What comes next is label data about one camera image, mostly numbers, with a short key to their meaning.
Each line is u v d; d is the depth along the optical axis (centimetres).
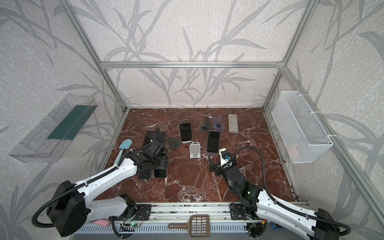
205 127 106
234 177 56
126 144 99
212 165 68
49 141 63
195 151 93
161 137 104
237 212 74
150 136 103
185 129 94
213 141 89
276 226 69
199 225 71
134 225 70
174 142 99
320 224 44
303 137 61
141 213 72
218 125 107
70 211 39
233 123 108
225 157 63
